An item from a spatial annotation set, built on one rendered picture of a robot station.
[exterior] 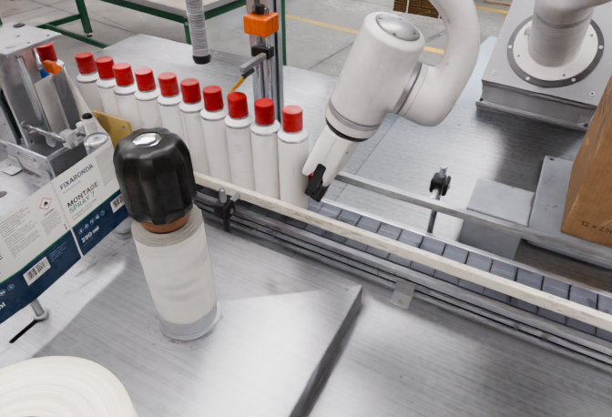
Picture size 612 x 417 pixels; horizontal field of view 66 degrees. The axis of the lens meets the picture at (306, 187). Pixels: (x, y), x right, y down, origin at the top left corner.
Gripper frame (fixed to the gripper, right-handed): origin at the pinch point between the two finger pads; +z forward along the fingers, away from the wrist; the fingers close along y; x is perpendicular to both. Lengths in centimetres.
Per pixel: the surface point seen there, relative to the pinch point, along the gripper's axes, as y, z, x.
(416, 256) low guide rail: 4.1, -3.4, 19.5
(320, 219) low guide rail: 4.1, 1.9, 3.5
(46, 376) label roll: 47.5, -5.9, -7.5
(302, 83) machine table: -56, 22, -27
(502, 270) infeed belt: -2.0, -5.0, 32.3
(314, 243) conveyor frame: 5.4, 6.2, 4.8
